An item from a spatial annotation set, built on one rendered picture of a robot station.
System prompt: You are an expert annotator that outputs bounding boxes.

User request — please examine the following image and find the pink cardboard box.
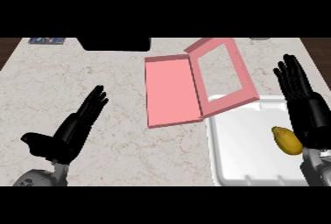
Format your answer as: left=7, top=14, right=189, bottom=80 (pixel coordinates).
left=143, top=38, right=261, bottom=130

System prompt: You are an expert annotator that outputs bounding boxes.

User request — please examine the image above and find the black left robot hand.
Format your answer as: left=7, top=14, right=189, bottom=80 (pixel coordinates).
left=19, top=85, right=109, bottom=165

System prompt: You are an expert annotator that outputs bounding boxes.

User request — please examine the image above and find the yellow lemon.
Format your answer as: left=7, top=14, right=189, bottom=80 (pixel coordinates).
left=270, top=126, right=304, bottom=156

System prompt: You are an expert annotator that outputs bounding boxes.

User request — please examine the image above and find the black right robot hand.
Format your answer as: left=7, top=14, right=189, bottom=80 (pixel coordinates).
left=271, top=53, right=331, bottom=151

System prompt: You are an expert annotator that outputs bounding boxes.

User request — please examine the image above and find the blue patterned flat object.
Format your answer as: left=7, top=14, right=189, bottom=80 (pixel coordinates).
left=26, top=38, right=67, bottom=45

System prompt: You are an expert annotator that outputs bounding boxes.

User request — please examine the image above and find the black appliance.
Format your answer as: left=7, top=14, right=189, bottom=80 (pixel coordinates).
left=76, top=38, right=152, bottom=53

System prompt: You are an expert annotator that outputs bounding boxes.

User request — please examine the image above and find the white tray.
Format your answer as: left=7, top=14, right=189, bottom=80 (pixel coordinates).
left=203, top=94, right=310, bottom=187

